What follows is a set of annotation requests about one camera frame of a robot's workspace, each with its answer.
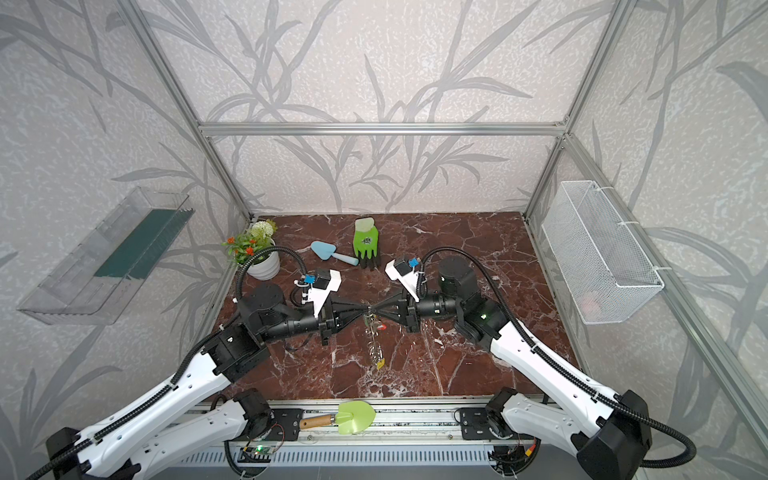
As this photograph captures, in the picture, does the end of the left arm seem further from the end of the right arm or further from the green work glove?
the green work glove

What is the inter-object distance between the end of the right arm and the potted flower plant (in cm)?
51

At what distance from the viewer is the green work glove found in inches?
42.1

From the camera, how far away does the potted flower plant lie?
3.02 ft

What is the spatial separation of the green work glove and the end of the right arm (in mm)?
449

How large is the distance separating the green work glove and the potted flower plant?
0.95ft

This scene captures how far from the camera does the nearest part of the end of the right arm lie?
0.57 metres

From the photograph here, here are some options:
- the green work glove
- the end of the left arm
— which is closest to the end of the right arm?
the end of the left arm

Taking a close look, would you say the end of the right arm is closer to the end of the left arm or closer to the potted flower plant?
the end of the left arm
